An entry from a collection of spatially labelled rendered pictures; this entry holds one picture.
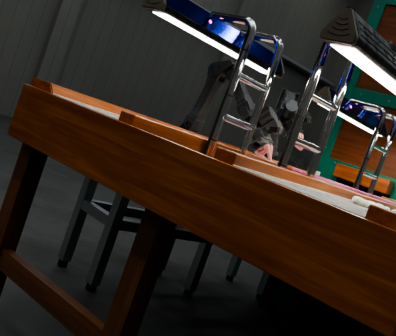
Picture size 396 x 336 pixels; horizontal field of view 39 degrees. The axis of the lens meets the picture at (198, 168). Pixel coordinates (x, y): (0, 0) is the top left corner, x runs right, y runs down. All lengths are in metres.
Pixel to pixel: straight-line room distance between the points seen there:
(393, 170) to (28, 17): 6.67
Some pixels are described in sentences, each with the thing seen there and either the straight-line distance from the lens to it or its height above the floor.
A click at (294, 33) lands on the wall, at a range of 12.40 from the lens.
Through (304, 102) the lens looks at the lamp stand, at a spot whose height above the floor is 0.93.
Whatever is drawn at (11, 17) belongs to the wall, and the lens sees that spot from 8.63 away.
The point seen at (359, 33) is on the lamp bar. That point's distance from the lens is 1.18.
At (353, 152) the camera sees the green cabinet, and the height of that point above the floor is 0.94.
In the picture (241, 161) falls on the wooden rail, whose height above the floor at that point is 0.75.
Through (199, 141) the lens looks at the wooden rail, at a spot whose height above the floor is 0.75.
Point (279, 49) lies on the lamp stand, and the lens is 1.70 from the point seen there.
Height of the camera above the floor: 0.79
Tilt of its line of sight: 4 degrees down
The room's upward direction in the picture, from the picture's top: 20 degrees clockwise
